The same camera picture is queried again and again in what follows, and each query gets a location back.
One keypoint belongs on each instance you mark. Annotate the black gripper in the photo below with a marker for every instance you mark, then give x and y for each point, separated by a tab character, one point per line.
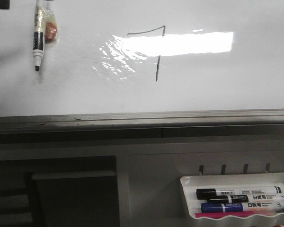
4	4

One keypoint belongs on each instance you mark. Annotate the taped black whiteboard marker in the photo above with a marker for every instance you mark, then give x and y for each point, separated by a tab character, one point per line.
45	30

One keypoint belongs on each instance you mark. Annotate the black cap whiteboard marker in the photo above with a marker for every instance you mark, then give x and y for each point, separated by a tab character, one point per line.
206	193

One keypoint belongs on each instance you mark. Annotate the blue cap whiteboard marker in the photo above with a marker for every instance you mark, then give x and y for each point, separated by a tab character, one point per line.
274	206

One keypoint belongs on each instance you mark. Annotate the white plastic marker tray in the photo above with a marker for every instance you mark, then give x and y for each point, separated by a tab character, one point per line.
192	204

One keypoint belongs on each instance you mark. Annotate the pink highlighter marker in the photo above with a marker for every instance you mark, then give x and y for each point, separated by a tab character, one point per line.
241	214

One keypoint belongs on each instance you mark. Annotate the black barrel deli marker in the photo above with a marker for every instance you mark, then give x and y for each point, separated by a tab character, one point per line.
227	199

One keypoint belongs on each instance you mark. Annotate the white whiteboard with aluminium frame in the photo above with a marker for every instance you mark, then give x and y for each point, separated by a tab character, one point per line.
143	63

